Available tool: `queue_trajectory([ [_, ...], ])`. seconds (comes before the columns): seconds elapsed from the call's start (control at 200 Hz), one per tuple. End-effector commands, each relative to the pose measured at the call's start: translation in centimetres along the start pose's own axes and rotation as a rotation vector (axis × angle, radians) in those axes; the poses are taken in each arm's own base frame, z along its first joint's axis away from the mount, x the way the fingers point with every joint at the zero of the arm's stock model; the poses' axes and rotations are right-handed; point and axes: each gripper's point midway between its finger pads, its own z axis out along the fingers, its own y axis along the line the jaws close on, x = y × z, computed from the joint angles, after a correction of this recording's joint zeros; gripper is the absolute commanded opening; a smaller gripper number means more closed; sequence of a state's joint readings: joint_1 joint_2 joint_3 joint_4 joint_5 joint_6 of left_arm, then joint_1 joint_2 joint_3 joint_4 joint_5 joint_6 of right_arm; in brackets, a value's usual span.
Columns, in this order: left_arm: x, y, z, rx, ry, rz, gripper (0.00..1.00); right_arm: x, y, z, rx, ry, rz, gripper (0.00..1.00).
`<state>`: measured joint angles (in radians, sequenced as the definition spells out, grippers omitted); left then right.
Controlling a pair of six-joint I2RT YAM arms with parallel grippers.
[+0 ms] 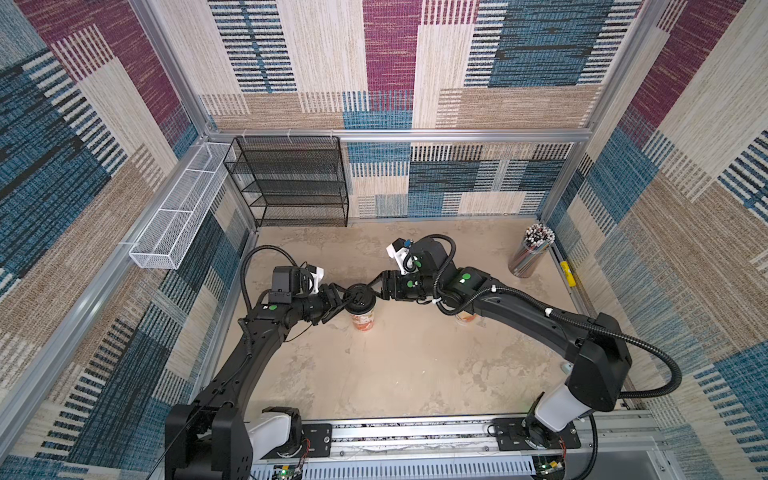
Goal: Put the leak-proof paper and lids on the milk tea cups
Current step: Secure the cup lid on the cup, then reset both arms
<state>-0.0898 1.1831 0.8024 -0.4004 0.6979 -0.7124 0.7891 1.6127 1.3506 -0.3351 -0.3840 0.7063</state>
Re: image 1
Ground white mesh wall basket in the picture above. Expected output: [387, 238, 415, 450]
[129, 142, 230, 270]

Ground black lid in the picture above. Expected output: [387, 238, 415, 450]
[343, 283, 377, 315]

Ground yellow marker on rail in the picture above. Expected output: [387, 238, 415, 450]
[560, 260, 577, 288]

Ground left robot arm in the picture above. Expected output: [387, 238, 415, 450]
[158, 259, 351, 479]

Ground black wire shelf rack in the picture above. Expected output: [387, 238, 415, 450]
[224, 136, 349, 228]

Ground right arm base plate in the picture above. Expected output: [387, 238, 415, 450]
[486, 416, 582, 452]

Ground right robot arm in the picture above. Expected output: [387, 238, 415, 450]
[366, 234, 683, 449]

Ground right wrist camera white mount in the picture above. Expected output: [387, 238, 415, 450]
[386, 238, 416, 275]

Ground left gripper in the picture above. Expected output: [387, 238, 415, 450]
[294, 286, 356, 328]

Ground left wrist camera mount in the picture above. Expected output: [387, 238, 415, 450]
[271, 264, 325, 297]

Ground paper milk tea cup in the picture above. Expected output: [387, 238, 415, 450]
[350, 308, 375, 332]
[455, 312, 478, 325]

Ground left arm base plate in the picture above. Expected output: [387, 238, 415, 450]
[288, 423, 333, 459]

